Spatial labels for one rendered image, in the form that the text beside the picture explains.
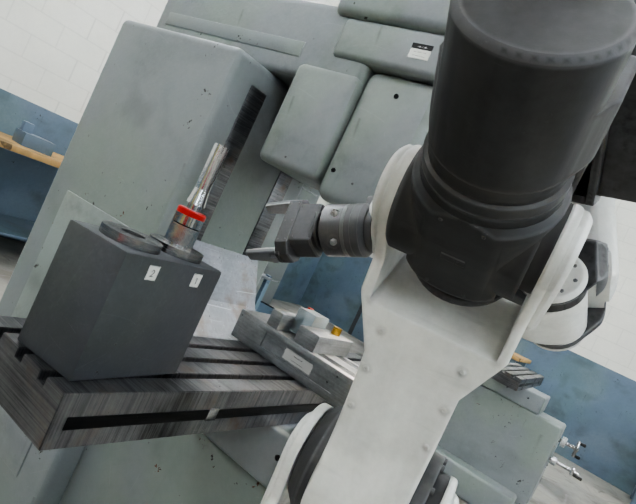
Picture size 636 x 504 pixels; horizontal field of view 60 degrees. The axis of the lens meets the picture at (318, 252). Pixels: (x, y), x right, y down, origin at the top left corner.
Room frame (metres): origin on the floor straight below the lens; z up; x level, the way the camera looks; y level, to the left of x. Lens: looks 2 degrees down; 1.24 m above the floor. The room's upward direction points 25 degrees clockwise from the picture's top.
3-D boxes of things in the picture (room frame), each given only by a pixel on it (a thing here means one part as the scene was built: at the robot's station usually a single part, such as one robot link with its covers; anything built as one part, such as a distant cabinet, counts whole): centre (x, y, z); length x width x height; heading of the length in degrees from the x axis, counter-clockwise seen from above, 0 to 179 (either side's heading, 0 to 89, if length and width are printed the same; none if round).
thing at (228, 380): (1.26, -0.03, 0.89); 1.24 x 0.23 x 0.08; 147
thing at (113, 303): (0.83, 0.23, 1.03); 0.22 x 0.12 x 0.20; 155
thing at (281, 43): (1.59, 0.35, 1.66); 0.80 x 0.23 x 0.20; 57
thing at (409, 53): (1.34, -0.03, 1.68); 0.34 x 0.24 x 0.10; 57
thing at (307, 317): (1.29, -0.05, 1.03); 0.06 x 0.05 x 0.06; 145
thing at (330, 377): (1.28, -0.08, 0.98); 0.35 x 0.15 x 0.11; 55
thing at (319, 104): (1.42, 0.10, 1.47); 0.24 x 0.19 x 0.26; 147
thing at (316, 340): (1.26, -0.10, 1.02); 0.15 x 0.06 x 0.04; 145
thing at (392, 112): (1.32, -0.06, 1.47); 0.21 x 0.19 x 0.32; 147
